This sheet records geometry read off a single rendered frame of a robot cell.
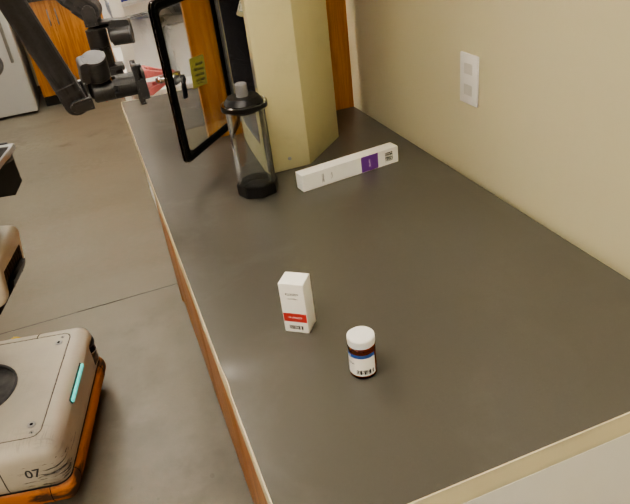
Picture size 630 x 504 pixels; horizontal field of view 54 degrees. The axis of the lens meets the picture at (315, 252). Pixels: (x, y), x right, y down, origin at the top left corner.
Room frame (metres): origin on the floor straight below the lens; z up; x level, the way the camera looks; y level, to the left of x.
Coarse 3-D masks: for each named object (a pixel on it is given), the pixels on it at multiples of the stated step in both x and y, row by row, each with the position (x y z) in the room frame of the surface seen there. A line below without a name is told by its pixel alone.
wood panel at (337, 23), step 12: (336, 0) 1.97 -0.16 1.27; (336, 12) 1.97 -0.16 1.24; (336, 24) 1.97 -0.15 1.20; (336, 36) 1.97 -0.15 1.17; (336, 48) 1.97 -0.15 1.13; (348, 48) 1.98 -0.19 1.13; (336, 60) 1.97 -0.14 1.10; (348, 60) 1.98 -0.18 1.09; (336, 72) 1.97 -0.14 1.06; (348, 72) 1.98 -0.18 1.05; (336, 84) 1.97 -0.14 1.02; (348, 84) 1.98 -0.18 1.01; (336, 96) 1.97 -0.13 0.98; (348, 96) 1.98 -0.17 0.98; (336, 108) 1.96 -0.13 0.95; (228, 132) 1.86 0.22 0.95
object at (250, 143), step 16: (256, 112) 1.38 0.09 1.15; (240, 128) 1.38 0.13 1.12; (256, 128) 1.38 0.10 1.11; (240, 144) 1.38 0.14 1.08; (256, 144) 1.38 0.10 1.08; (240, 160) 1.38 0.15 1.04; (256, 160) 1.37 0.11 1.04; (272, 160) 1.41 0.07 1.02; (240, 176) 1.39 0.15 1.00; (256, 176) 1.37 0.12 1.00; (272, 176) 1.40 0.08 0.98
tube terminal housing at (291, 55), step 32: (256, 0) 1.52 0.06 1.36; (288, 0) 1.54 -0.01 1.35; (320, 0) 1.69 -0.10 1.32; (256, 32) 1.52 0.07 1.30; (288, 32) 1.54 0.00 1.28; (320, 32) 1.67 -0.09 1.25; (256, 64) 1.51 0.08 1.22; (288, 64) 1.54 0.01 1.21; (320, 64) 1.65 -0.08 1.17; (288, 96) 1.53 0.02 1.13; (320, 96) 1.64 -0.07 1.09; (288, 128) 1.53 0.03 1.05; (320, 128) 1.62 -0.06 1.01; (288, 160) 1.53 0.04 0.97
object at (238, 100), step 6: (234, 84) 1.42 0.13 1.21; (240, 84) 1.41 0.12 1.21; (246, 84) 1.42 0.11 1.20; (240, 90) 1.41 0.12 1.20; (246, 90) 1.41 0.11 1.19; (228, 96) 1.43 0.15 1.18; (234, 96) 1.42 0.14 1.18; (240, 96) 1.41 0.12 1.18; (246, 96) 1.41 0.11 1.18; (252, 96) 1.40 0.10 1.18; (258, 96) 1.41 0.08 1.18; (228, 102) 1.40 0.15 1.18; (234, 102) 1.38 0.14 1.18; (240, 102) 1.38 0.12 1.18; (246, 102) 1.38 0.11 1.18; (252, 102) 1.38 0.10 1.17; (258, 102) 1.39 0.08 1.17
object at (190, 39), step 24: (192, 0) 1.70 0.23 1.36; (168, 24) 1.58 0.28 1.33; (192, 24) 1.68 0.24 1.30; (168, 48) 1.56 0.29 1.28; (192, 48) 1.66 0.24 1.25; (216, 48) 1.77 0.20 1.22; (192, 72) 1.63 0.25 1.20; (216, 72) 1.75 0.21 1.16; (168, 96) 1.53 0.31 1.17; (192, 96) 1.61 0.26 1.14; (216, 96) 1.73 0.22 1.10; (192, 120) 1.59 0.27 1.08; (216, 120) 1.70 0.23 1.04; (192, 144) 1.57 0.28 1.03
